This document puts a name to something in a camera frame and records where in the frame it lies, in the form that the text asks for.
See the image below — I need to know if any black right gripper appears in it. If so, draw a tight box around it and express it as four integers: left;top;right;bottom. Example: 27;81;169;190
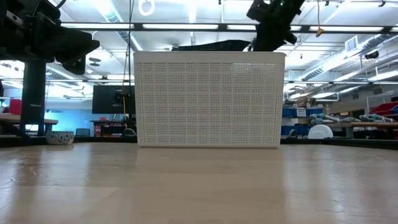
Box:
253;14;298;52

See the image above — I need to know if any red plastic storage bin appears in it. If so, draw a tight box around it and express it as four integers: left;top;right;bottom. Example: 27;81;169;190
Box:
369;101;398;116

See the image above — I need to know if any speckled white round bowl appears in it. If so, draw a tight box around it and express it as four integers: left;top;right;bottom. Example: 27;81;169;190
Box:
45;130;75;146

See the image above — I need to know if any yellow hanging cable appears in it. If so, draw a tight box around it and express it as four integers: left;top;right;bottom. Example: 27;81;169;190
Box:
122;95;129;130

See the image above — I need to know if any white perforated plastic laundry basket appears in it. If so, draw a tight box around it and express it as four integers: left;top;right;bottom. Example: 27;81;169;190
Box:
132;51;287;149

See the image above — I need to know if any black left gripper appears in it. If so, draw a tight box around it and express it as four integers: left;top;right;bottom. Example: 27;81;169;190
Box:
37;23;101;63

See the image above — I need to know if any red box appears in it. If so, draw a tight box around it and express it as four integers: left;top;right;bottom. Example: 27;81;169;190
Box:
8;98;22;116

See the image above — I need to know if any wooden table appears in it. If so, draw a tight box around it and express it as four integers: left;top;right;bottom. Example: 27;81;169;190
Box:
0;113;59;137

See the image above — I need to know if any white round object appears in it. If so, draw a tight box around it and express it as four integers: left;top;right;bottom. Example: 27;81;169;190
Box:
307;124;335;140

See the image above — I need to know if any rolled cloths pile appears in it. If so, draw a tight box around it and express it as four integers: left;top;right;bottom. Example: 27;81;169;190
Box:
309;113;397;123

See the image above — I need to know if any blue storage bin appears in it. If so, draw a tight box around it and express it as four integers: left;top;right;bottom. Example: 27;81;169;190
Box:
281;124;312;136
282;107;324;118

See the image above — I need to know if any wooden workbench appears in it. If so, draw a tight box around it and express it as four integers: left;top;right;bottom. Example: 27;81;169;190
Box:
325;121;398;139

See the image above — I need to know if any white hanging ring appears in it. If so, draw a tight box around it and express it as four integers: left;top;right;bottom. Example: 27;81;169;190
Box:
138;0;155;17

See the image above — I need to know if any black hanging cable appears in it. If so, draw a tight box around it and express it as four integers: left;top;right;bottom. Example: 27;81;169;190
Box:
122;0;137;138

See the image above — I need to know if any black monitor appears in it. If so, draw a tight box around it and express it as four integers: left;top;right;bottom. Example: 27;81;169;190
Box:
91;85;136;114

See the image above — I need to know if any yellow plug on cable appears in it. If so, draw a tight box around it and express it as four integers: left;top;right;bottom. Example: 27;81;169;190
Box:
315;0;325;38

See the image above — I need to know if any black garment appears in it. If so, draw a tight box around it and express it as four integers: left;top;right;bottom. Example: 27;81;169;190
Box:
170;39;252;52

